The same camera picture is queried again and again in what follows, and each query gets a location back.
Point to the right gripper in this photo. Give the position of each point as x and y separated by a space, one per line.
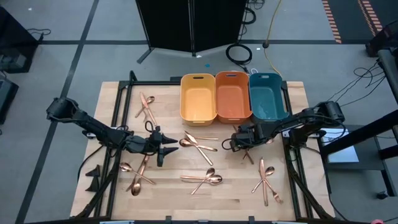
248 137

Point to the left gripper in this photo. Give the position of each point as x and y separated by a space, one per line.
143 144

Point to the copper cutlery cluster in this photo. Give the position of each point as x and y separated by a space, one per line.
130 184

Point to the long silver spoon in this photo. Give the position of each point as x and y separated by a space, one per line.
215 179

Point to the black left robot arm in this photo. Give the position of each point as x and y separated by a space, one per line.
93 126

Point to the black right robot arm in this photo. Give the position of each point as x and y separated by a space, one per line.
298 121

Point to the orange plastic bin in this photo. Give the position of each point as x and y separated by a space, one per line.
233 99

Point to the teal plastic bin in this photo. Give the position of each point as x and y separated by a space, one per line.
267 99

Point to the yellow plastic bin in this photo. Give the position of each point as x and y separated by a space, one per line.
198 102

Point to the black triangular spare finger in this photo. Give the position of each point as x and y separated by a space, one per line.
95 172
94 186

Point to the white paper sheet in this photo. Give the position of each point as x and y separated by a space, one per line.
342 154

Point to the black diagonal metal beam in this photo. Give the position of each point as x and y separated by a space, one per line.
357 135

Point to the black folding partition screen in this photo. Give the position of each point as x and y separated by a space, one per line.
168 25

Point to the dark grey side table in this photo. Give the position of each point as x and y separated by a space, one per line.
370 161

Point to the black caster wheel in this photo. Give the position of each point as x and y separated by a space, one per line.
382 195

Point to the red round object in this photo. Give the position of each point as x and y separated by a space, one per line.
377 221

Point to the grey metal pole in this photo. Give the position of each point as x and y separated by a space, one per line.
388 68

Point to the grey equipment box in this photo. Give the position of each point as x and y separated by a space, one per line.
7 99

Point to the black cabinet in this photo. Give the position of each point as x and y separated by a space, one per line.
15 37

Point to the black metal table frame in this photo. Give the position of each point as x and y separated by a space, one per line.
155 83

